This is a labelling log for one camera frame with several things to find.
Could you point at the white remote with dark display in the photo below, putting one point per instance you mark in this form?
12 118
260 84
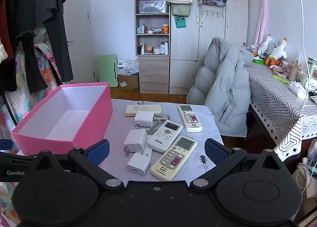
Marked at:
163 135

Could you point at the black clothes rack pole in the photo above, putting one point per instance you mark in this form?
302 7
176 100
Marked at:
11 110

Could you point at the white charger with port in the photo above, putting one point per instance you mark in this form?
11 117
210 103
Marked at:
138 165

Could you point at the white goose plush toy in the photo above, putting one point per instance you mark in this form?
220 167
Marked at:
278 52
267 45

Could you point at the white round jar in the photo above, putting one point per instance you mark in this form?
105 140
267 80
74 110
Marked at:
156 50

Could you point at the black slim bottle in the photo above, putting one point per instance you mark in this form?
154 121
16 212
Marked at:
139 49

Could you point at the pink cardboard box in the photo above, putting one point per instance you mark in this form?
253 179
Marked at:
96 118

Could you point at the white wall charger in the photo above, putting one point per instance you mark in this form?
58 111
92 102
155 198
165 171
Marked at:
143 119

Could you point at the orange bottle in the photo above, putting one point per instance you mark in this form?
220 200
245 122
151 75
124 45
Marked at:
165 29

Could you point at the dark grey hanging garment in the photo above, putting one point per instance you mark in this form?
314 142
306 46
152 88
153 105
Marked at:
57 31

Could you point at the green hanging bag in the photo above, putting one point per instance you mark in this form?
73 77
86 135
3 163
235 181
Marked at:
180 9

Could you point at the dark red garment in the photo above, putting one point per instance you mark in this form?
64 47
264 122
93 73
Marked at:
5 31

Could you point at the white remote with red buttons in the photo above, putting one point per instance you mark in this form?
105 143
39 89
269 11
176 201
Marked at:
190 118

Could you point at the white tall bottle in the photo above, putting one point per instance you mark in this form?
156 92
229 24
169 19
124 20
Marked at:
166 47

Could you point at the wooden shelf cabinet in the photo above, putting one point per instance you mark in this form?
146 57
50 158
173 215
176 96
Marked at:
153 73

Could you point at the brown cardboard box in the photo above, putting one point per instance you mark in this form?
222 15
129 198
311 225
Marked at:
131 82

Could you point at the floral quilt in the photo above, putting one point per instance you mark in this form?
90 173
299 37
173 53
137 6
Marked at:
44 63

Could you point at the black ruffled garment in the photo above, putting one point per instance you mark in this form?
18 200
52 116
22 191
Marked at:
32 68

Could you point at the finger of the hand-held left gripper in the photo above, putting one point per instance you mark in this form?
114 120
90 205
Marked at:
6 144

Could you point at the teal small pouch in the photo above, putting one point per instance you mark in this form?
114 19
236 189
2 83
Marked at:
180 22

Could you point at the green folding table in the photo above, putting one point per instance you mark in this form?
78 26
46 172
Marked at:
106 68

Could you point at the pink curtain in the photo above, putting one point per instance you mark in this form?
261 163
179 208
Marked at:
263 14

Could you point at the clear plastic storage bag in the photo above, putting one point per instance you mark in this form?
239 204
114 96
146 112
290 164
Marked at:
152 6

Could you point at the white tissue box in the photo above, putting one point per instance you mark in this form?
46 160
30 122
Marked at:
297 89

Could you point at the large cream remote control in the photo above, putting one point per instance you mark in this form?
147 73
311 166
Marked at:
173 160

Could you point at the beige cup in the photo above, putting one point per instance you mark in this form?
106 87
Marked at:
294 73

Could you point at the grey puffer jacket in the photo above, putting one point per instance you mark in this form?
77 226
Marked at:
220 88

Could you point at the black hanging coat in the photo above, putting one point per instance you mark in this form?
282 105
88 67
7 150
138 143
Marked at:
19 6

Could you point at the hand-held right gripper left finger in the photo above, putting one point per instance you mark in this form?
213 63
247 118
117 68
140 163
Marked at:
99 152

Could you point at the white charger with prongs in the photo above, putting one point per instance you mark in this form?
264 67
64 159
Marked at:
135 140

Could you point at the light wooden wardrobe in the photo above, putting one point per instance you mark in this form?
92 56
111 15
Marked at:
213 34

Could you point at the geometric patterned tablecloth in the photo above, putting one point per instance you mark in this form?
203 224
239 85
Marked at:
272 103

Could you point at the white door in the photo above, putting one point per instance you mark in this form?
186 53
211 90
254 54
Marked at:
79 19

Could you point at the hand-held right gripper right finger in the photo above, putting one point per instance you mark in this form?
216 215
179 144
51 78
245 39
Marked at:
215 151

